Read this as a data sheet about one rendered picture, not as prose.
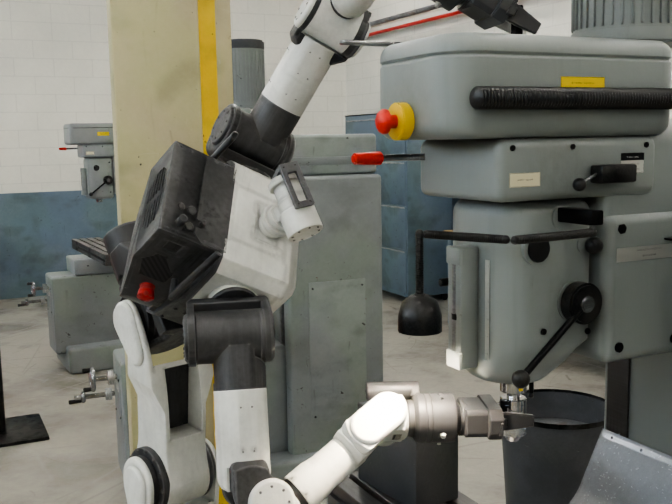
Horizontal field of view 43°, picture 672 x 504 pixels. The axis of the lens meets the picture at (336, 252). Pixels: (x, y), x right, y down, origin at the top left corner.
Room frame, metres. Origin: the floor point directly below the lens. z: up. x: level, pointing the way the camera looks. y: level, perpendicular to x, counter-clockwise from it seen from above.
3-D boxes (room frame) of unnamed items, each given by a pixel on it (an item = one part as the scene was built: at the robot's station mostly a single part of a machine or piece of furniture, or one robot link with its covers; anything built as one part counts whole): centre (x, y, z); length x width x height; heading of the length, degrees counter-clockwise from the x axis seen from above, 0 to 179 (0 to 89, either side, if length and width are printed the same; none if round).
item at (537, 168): (1.49, -0.35, 1.68); 0.34 x 0.24 x 0.10; 116
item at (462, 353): (1.42, -0.21, 1.44); 0.04 x 0.04 x 0.21; 26
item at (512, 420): (1.44, -0.31, 1.23); 0.06 x 0.02 x 0.03; 93
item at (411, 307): (1.35, -0.14, 1.45); 0.07 x 0.07 x 0.06
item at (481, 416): (1.47, -0.22, 1.23); 0.13 x 0.12 x 0.10; 3
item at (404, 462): (1.84, -0.15, 1.04); 0.22 x 0.12 x 0.20; 33
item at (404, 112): (1.37, -0.11, 1.76); 0.06 x 0.02 x 0.06; 26
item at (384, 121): (1.36, -0.09, 1.76); 0.04 x 0.03 x 0.04; 26
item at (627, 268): (1.55, -0.49, 1.47); 0.24 x 0.19 x 0.26; 26
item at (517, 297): (1.47, -0.32, 1.47); 0.21 x 0.19 x 0.32; 26
